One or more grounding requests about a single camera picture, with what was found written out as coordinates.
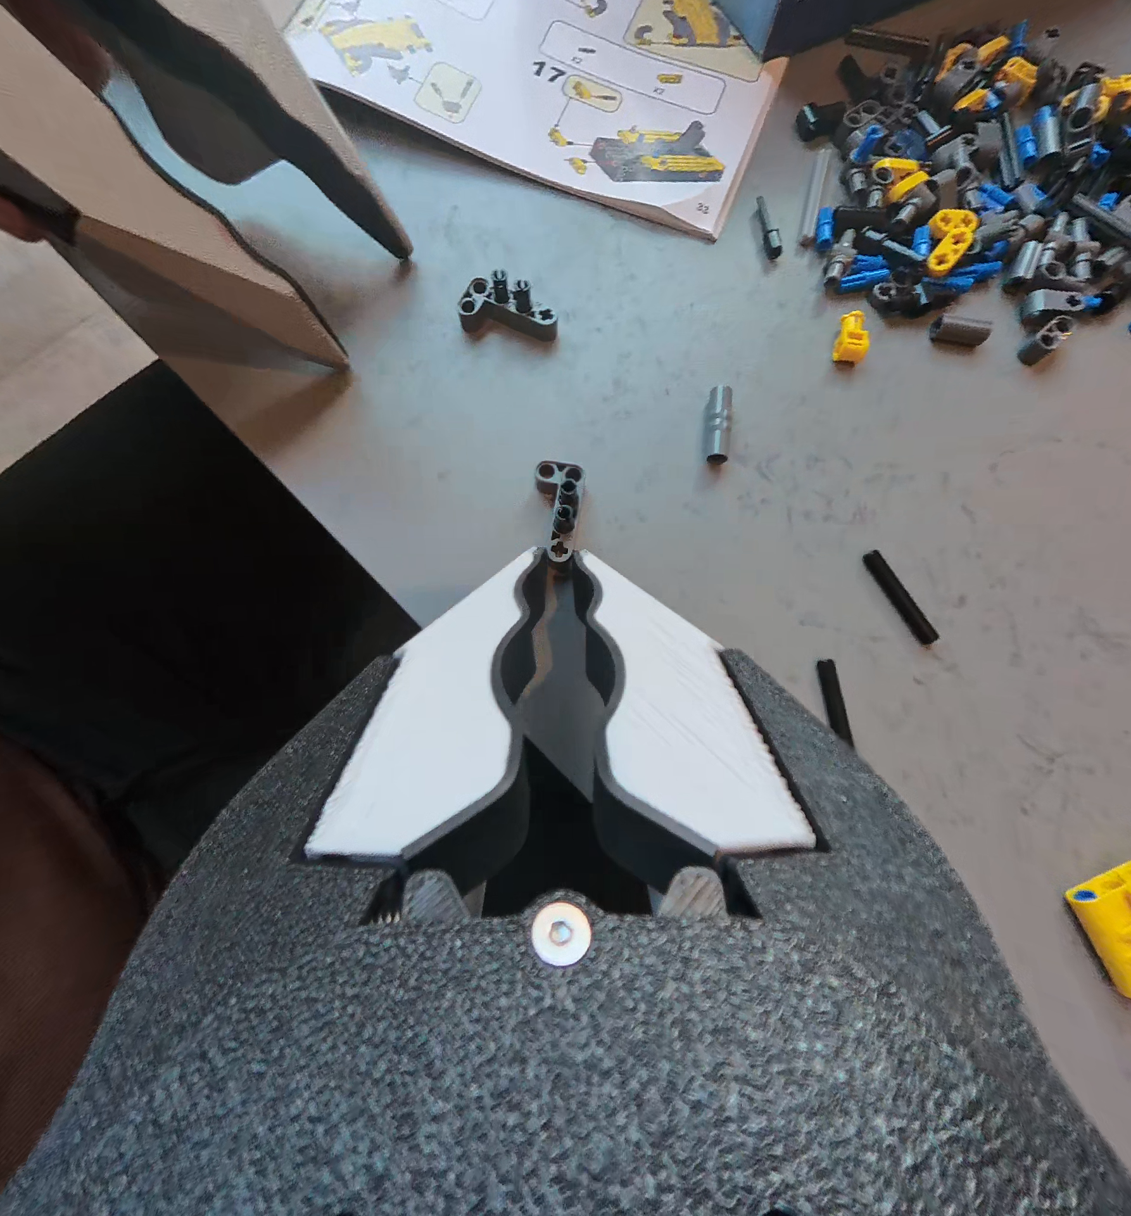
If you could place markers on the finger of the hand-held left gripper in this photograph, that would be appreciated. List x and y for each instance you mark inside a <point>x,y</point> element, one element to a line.
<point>271,85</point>
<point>128,218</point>

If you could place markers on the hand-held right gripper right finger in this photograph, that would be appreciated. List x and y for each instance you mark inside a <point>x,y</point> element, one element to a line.
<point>698,751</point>

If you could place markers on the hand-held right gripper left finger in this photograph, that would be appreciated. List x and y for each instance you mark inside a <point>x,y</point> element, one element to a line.
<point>422,741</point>

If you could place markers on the dark grey L-shaped beam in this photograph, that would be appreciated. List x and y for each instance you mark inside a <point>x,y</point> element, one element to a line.
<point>528,324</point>
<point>563,495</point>

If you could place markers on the grey desk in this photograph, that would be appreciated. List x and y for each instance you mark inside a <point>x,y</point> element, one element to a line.
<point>717,570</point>

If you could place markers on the short black axle rod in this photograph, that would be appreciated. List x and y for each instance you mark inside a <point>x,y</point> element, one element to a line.
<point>899,599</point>
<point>833,699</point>

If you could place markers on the open instruction booklet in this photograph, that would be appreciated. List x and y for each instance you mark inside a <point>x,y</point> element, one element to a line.
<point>546,85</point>

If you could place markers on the person's legs in black pants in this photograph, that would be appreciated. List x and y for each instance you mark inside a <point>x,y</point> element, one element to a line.
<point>147,570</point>

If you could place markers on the grey axle connector tube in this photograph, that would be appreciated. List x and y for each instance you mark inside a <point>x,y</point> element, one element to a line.
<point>718,425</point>

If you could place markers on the small yellow connector piece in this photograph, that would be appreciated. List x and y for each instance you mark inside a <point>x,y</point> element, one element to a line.
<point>851,339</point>

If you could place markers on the person's brown sweater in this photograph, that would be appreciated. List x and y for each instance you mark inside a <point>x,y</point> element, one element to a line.
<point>34,951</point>

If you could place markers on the black axle pin with stop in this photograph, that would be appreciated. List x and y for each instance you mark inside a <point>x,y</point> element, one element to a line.
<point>770,229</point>

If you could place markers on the dark blue cardboard box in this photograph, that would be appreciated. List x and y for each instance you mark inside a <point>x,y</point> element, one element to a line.
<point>831,24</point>

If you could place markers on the pile of mixed small pieces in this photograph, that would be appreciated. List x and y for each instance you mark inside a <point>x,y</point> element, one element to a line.
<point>1002,191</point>

